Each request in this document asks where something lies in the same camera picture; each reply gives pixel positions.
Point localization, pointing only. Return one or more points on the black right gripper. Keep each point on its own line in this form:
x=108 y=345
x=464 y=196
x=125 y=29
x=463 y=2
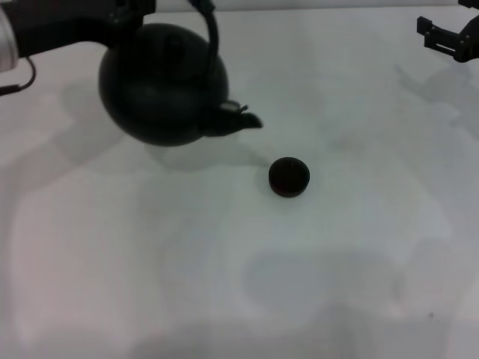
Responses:
x=471 y=41

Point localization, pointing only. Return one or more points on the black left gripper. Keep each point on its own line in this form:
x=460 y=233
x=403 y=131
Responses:
x=56 y=22

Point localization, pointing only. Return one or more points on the small dark teacup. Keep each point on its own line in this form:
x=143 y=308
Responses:
x=289 y=177

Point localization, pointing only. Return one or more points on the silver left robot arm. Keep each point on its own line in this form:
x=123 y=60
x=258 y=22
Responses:
x=5 y=41

